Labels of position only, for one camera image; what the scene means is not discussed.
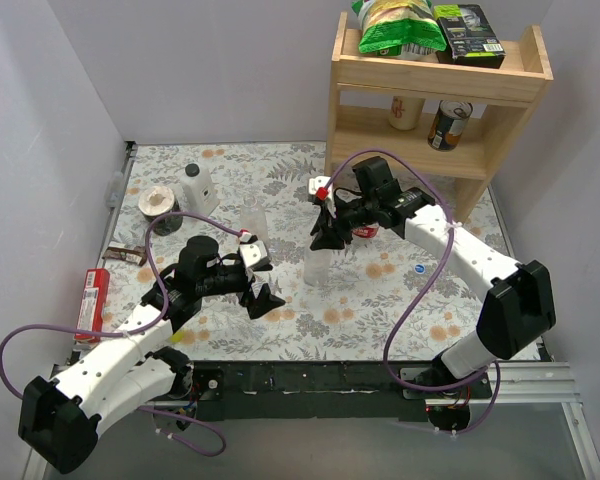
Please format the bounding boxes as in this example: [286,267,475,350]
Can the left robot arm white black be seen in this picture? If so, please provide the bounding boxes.
[18,231,285,474]

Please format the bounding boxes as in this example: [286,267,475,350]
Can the beige paper cup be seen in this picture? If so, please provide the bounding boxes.
[388,96,425,131]

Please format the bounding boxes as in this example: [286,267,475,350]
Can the red flat box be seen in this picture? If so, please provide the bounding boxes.
[74,268,110,344]

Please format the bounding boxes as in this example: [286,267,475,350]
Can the red-label clear bottle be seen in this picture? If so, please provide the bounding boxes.
[352,224,379,239]

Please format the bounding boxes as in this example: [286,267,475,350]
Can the floral table mat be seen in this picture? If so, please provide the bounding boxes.
[112,142,481,361]

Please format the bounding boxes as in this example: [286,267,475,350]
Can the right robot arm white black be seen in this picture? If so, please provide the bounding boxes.
[308,151,556,398]

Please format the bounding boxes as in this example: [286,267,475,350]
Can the purple cable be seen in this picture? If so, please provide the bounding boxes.
[324,148,501,435]
[0,210,254,457]

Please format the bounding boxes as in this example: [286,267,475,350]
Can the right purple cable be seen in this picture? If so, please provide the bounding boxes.
[324,148,501,435]

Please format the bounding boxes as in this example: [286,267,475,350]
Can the dark patterned jar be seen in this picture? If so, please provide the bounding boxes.
[138,185,183,236]

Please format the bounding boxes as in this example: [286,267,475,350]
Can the yellow squeeze bottle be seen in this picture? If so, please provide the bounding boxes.
[169,330,184,344]

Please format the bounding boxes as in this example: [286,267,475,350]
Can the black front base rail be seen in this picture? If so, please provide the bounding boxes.
[134,359,496,424]

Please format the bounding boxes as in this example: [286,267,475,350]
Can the tin can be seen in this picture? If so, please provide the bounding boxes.
[427,100,473,151]

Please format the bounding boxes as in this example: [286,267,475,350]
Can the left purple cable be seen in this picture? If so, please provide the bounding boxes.
[0,210,254,457]

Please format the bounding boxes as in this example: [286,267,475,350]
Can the black green box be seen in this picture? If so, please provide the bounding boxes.
[433,4,506,69]

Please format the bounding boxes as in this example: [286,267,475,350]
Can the white square bottle black cap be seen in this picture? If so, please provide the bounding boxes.
[180,163,219,217]

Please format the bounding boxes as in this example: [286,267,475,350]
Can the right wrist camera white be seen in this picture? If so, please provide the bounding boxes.
[307,176,336,214]

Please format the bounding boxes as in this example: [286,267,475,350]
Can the brown snack bar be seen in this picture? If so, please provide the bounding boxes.
[102,245,147,266]

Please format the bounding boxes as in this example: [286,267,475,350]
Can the green snack bag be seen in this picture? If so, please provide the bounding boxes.
[351,0,447,56]

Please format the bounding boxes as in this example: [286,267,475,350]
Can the wooden shelf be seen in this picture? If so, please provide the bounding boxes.
[324,13,553,221]

